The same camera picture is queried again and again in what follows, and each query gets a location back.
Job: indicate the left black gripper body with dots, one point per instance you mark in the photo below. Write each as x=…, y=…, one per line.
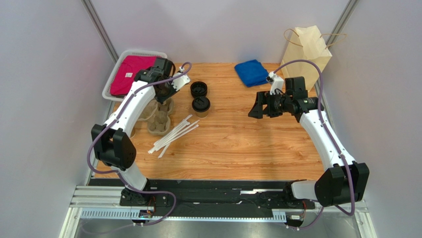
x=169, y=89

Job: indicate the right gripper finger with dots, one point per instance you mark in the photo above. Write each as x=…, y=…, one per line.
x=272, y=113
x=257, y=109

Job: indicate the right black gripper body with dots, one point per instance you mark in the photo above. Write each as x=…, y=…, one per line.
x=267, y=105

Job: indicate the cardboard cup carrier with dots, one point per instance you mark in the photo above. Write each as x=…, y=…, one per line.
x=156, y=115

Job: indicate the stack of black lids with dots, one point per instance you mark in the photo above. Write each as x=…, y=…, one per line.
x=198, y=89

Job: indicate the single black cup lid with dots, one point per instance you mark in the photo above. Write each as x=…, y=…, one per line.
x=201, y=104

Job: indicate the beige paper bag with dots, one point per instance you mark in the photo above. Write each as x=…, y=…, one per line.
x=306, y=43

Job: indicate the single brown paper cup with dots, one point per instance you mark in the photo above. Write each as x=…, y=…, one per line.
x=202, y=115

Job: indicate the stack of paper cups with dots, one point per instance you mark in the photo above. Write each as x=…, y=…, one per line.
x=133, y=133

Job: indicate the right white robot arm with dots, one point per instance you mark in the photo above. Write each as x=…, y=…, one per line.
x=344, y=180

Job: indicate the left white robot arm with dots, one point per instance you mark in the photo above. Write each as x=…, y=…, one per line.
x=111, y=140

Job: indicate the blue folded cloth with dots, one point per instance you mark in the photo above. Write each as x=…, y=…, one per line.
x=251, y=73

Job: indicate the magenta folded cloth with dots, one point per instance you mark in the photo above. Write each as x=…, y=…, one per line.
x=126, y=72

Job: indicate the white wrapped straw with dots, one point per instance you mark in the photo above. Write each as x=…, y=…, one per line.
x=176, y=136
x=163, y=151
x=175, y=129
x=153, y=149
x=181, y=129

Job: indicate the white plastic basket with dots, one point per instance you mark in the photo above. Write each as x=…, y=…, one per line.
x=132, y=52

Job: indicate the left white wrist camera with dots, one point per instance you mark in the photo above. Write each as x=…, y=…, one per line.
x=181, y=79

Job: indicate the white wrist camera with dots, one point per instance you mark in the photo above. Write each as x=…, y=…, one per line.
x=276, y=83
x=181, y=79

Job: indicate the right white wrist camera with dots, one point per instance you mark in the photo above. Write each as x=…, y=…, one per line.
x=276, y=83

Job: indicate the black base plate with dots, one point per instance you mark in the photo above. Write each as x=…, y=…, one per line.
x=216, y=198

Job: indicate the aluminium frame rail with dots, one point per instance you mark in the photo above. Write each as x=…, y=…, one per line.
x=103, y=203

